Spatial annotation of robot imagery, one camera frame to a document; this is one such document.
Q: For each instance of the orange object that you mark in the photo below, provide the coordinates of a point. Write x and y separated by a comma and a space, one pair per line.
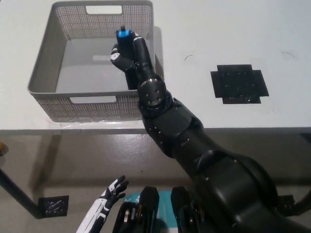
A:
3, 148

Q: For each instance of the grey perforated plastic basket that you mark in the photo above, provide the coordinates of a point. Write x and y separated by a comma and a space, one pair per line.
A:
80, 72

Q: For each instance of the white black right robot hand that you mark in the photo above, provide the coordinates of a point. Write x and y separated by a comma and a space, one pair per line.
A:
143, 58

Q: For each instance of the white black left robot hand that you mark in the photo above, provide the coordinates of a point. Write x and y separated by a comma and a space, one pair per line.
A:
107, 196

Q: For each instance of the clear adhesive tape strip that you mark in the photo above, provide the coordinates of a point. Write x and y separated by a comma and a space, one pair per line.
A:
102, 122

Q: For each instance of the black teal robot body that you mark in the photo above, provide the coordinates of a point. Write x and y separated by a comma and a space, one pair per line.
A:
148, 211

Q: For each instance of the black floor tape patch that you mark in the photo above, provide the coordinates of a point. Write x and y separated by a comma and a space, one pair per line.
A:
286, 205
54, 206

